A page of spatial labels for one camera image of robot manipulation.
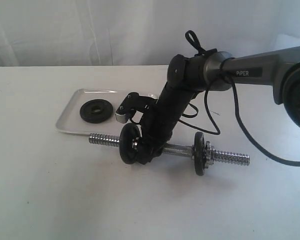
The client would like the white rectangular tray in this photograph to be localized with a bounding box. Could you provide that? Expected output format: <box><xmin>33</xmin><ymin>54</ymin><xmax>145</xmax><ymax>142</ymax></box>
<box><xmin>55</xmin><ymin>88</ymin><xmax>130</xmax><ymax>137</ymax></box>

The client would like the chrome dumbbell bar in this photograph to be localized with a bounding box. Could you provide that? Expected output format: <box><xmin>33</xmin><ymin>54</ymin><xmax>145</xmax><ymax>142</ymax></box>
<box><xmin>88</xmin><ymin>133</ymin><xmax>250</xmax><ymax>166</ymax></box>

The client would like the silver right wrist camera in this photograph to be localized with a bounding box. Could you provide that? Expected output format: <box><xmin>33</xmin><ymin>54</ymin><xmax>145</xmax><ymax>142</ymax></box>
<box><xmin>115</xmin><ymin>105</ymin><xmax>131</xmax><ymax>124</ymax></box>

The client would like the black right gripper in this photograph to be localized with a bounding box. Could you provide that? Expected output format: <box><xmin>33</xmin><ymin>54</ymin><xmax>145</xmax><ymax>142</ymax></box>
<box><xmin>136</xmin><ymin>84</ymin><xmax>193</xmax><ymax>165</ymax></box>

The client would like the white curtain backdrop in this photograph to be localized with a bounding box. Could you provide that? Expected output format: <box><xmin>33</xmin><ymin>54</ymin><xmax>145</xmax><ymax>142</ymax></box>
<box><xmin>0</xmin><ymin>0</ymin><xmax>300</xmax><ymax>67</ymax></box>

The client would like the chrome spinlock collar nut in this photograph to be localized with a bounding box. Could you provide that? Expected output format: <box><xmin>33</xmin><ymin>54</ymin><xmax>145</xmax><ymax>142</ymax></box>
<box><xmin>205</xmin><ymin>141</ymin><xmax>215</xmax><ymax>169</ymax></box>

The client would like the black plate right on bar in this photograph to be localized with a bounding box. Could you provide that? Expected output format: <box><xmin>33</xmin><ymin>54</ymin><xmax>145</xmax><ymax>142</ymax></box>
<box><xmin>193</xmin><ymin>131</ymin><xmax>209</xmax><ymax>177</ymax></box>

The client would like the black plate on bar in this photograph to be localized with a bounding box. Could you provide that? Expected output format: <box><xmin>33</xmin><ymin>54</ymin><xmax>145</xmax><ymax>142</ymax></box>
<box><xmin>119</xmin><ymin>123</ymin><xmax>141</xmax><ymax>165</ymax></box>
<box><xmin>193</xmin><ymin>131</ymin><xmax>209</xmax><ymax>177</ymax></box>

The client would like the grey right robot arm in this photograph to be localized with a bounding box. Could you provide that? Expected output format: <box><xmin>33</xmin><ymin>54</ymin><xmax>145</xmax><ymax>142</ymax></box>
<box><xmin>136</xmin><ymin>46</ymin><xmax>300</xmax><ymax>164</ymax></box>

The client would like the black weight plate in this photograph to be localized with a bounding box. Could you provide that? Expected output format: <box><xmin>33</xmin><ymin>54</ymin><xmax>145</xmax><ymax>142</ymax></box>
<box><xmin>79</xmin><ymin>99</ymin><xmax>114</xmax><ymax>124</ymax></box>

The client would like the black plate left on bar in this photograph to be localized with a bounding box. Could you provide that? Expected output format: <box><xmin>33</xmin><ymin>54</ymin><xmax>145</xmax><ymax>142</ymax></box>
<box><xmin>119</xmin><ymin>123</ymin><xmax>141</xmax><ymax>165</ymax></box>

